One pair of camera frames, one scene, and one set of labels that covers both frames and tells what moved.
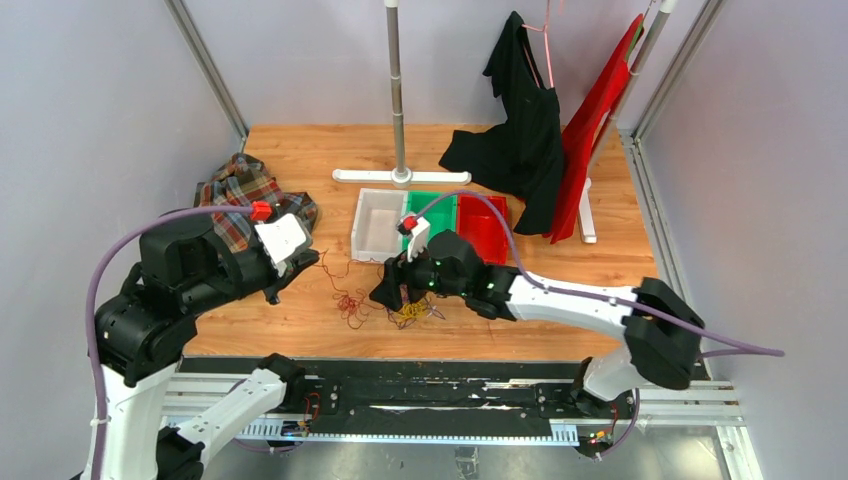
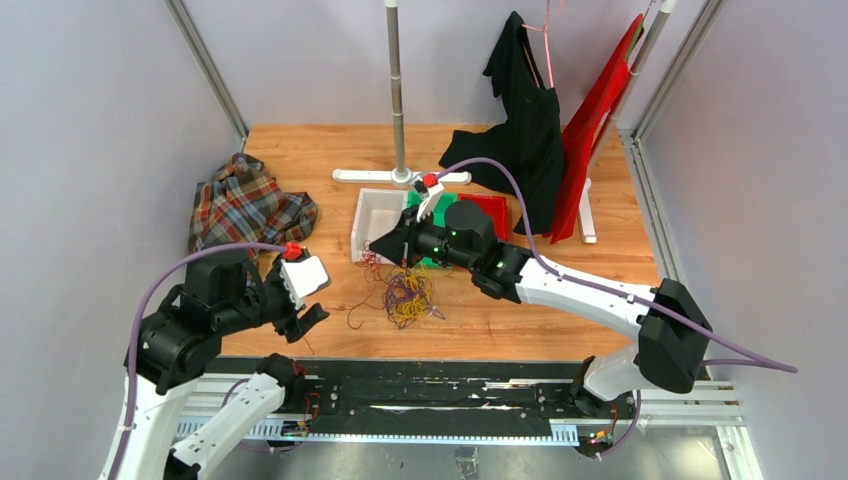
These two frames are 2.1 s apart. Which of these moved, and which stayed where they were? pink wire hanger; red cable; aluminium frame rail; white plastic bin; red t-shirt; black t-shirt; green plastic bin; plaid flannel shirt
Moved: red cable
Stayed: pink wire hanger; red t-shirt; aluminium frame rail; white plastic bin; black t-shirt; plaid flannel shirt; green plastic bin
